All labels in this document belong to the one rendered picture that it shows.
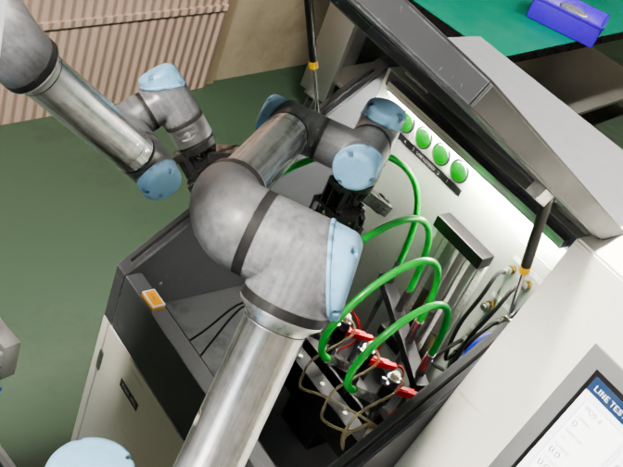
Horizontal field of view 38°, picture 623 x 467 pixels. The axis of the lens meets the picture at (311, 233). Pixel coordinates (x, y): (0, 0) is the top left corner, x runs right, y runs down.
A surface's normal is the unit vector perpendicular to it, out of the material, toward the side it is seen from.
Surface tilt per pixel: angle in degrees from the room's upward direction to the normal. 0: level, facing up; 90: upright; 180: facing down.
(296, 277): 64
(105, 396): 90
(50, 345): 0
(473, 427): 76
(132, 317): 90
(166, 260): 90
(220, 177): 30
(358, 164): 90
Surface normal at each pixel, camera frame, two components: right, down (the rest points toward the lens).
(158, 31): 0.68, 0.61
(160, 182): 0.50, 0.65
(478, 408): -0.67, -0.04
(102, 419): -0.77, 0.15
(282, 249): -0.07, 0.02
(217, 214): -0.44, -0.22
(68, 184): 0.32, -0.75
